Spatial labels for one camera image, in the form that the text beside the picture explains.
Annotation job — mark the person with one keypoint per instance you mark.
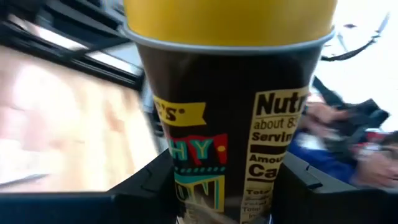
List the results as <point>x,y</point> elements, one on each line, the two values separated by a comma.
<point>323,161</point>

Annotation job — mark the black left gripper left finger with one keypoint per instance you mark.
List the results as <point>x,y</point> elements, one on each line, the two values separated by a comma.
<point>149,196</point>

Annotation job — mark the yellow lid brown jar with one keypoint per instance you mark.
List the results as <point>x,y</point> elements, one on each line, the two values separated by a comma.
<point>233,77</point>

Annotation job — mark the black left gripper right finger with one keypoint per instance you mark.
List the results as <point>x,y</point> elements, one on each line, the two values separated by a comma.
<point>304,196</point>

